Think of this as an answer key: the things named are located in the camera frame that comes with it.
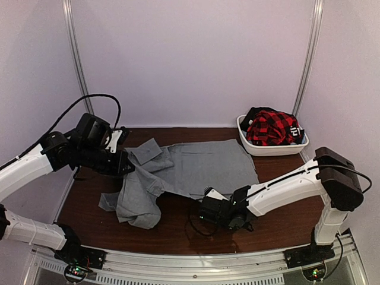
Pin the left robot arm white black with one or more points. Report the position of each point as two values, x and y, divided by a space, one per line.
92 144

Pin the black shirt in basket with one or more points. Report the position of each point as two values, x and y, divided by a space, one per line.
252 117

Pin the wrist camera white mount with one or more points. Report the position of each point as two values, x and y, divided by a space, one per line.
117 137
212 195

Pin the white plastic basket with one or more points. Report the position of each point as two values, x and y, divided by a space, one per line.
262 151

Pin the left aluminium frame post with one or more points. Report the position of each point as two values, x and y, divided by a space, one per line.
73 43

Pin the grey long sleeve shirt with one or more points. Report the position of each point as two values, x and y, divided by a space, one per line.
184 169

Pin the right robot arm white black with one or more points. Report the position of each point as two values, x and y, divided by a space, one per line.
328 174

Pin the left circuit board with leds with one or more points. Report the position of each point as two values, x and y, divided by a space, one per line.
75 274

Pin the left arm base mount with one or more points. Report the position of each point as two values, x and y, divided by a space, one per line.
73 253

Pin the right circuit board with leds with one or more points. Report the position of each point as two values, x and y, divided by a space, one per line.
314 274

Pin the aluminium frame post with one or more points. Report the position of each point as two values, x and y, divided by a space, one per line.
316 24
73 43

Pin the front aluminium rail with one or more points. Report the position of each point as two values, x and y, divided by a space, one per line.
265 267

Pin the red black plaid shirt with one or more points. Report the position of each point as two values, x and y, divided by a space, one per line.
267 127

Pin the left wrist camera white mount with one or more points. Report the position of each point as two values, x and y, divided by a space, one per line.
117 137

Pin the circuit board with leds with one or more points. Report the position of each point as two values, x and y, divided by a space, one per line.
314 274
75 274

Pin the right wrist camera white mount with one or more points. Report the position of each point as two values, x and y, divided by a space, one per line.
212 195

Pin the right aluminium frame post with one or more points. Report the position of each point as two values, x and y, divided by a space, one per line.
316 24

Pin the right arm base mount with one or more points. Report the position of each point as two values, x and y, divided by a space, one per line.
306 255

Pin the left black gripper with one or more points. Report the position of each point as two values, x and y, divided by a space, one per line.
115 169

